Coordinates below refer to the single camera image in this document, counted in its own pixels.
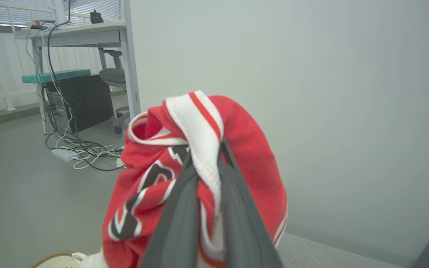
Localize teal flat box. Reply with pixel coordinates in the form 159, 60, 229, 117
22, 69, 91, 84

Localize grey office chair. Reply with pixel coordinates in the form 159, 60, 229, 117
98, 49, 131, 134

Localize red jersey with number 23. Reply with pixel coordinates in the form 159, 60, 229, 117
102, 90, 288, 268

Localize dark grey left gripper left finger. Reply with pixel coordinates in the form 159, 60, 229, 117
139, 150, 201, 268

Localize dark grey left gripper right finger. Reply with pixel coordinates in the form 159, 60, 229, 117
217, 138, 284, 268

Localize white power cable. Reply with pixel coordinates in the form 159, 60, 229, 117
40, 30, 124, 170

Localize white office desk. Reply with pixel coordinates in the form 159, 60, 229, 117
15, 20, 127, 135

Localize black computer tower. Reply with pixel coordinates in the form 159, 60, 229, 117
44, 74, 114, 134

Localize power strip with red switch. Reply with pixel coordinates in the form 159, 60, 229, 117
25, 20, 50, 31

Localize white window blinds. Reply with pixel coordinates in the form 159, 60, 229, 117
0, 0, 123, 27

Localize white floor power strip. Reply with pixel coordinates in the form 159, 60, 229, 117
51, 147, 79, 162

